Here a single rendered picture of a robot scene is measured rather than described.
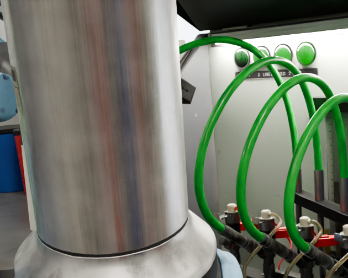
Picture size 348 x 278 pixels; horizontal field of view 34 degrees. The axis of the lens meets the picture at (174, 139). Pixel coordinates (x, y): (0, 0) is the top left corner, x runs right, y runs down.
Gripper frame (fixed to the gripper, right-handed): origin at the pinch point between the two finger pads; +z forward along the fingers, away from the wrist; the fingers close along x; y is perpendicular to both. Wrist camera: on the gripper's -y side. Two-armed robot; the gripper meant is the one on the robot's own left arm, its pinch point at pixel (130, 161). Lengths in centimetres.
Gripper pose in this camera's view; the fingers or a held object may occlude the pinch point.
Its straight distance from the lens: 104.6
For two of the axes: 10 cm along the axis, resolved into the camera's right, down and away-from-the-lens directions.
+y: -6.5, 7.5, -1.5
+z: 7.5, 6.6, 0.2
